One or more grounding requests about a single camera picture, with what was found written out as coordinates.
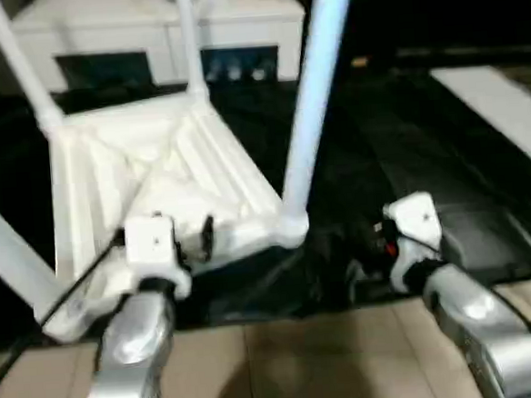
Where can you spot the white cabinet with glass doors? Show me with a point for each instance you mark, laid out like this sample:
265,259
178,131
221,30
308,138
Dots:
121,31

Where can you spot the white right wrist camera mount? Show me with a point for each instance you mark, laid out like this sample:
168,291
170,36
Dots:
417,215

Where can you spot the white plastic table top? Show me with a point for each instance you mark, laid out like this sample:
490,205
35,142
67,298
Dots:
177,169

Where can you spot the small yellow box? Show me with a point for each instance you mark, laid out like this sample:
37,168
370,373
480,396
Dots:
360,60

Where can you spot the black mat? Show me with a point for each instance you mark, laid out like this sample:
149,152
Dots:
403,153

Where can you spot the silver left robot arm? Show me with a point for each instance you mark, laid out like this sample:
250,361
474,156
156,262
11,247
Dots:
133,326

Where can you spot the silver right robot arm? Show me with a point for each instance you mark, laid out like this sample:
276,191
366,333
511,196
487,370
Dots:
483,320

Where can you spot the white plastic table leg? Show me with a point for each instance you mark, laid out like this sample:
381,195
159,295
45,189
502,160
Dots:
190,40
24,65
9,253
312,91

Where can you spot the white sheet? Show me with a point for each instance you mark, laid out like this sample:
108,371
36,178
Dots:
495,101

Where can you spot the white jar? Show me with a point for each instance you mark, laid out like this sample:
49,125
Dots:
259,73
234,73

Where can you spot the small red white figure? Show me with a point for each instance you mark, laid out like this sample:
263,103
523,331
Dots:
213,73

